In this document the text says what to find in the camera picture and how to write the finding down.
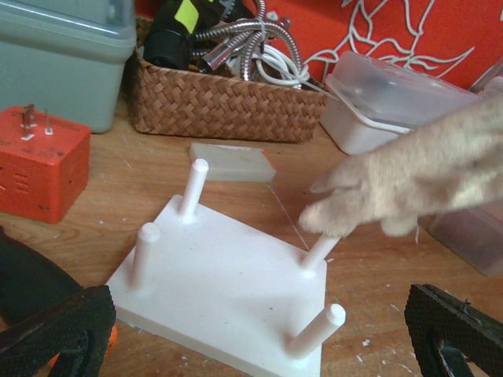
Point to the clear lidded plastic container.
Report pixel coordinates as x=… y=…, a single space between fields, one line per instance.
x=371 y=102

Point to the white rectangular block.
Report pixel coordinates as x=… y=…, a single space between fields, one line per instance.
x=233 y=163

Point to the woven wicker basket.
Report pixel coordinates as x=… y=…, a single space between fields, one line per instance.
x=180 y=103

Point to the orange cube power adapter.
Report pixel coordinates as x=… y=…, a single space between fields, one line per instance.
x=45 y=162

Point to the black and green drill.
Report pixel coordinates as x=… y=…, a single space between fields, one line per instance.
x=169 y=43

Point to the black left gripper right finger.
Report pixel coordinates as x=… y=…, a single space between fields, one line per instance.
x=447 y=334

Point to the small clear plastic bin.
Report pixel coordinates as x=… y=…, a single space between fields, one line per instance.
x=474 y=235

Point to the grey plastic storage box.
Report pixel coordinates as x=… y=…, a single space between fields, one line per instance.
x=66 y=57

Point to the white knit work glove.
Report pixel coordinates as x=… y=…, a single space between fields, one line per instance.
x=450 y=164

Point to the white peg base plate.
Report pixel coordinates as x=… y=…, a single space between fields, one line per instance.
x=226 y=290

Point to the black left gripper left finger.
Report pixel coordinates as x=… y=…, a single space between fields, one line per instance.
x=76 y=331

